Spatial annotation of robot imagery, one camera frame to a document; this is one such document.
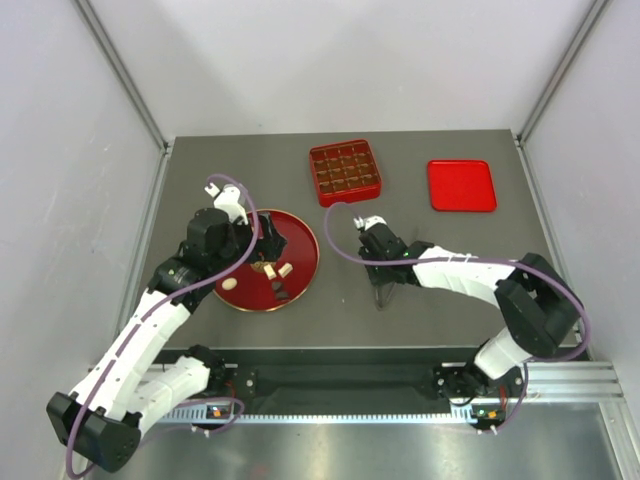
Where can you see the red chocolate box with tray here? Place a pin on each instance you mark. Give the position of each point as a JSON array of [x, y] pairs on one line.
[[345, 172]]

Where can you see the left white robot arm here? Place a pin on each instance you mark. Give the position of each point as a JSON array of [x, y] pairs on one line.
[[107, 414]]

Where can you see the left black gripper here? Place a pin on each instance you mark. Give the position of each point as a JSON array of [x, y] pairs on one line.
[[270, 247]]

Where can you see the round dark red plate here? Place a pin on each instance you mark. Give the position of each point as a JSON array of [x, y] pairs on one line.
[[253, 292]]

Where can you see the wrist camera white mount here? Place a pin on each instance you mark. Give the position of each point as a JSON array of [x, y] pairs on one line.
[[230, 200], [365, 223]]

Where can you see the metal tongs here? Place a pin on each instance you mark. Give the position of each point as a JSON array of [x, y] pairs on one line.
[[383, 295]]

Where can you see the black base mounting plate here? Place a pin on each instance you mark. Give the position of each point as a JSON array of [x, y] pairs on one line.
[[343, 381]]

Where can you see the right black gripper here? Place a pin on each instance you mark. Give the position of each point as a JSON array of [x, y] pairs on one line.
[[375, 278]]

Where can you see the red box lid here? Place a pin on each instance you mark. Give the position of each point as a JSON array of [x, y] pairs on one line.
[[461, 185]]

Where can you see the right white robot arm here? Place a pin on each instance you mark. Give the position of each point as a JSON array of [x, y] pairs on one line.
[[536, 305]]

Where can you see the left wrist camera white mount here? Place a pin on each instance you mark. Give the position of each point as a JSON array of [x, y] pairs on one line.
[[230, 200]]

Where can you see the oval white chocolate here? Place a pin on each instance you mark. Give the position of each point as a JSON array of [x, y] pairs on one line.
[[229, 284]]

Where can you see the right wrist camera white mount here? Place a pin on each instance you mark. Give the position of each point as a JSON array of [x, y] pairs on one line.
[[365, 223]]

